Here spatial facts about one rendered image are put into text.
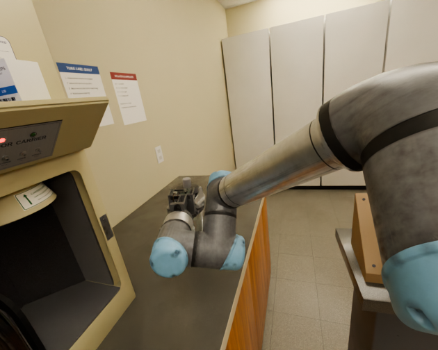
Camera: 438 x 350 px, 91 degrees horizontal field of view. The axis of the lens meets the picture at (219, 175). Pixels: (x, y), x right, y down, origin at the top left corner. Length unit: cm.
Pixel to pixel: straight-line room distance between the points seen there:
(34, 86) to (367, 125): 46
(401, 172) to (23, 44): 60
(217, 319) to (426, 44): 329
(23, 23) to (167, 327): 73
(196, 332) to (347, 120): 58
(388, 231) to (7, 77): 49
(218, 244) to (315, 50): 293
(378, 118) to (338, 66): 299
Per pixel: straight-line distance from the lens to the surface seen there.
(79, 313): 74
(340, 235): 95
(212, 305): 70
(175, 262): 46
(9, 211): 55
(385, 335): 96
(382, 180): 22
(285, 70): 318
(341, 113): 27
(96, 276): 78
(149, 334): 70
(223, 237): 47
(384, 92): 25
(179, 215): 54
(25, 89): 46
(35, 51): 60
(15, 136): 44
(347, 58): 323
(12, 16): 60
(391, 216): 21
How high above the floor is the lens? 148
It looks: 20 degrees down
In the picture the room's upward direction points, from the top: 8 degrees counter-clockwise
